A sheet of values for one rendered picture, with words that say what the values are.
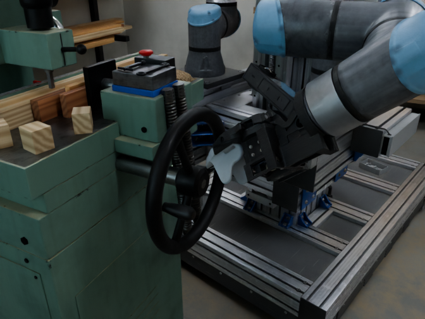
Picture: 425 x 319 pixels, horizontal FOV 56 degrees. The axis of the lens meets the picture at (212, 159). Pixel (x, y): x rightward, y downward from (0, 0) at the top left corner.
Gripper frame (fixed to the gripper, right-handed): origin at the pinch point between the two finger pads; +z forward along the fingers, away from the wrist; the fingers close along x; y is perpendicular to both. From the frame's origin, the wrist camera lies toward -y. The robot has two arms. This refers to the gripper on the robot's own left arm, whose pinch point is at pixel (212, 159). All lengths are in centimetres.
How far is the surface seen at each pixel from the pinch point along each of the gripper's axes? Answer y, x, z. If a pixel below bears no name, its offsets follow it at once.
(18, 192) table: -3.4, -20.9, 25.1
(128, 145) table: -11.9, -1.1, 20.7
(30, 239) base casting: 3.0, -17.2, 32.2
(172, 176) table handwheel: -3.3, 4.4, 15.6
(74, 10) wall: -270, 116, 242
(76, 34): -213, 98, 212
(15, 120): -20.4, -18.5, 31.2
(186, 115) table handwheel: -10.1, 0.6, 4.0
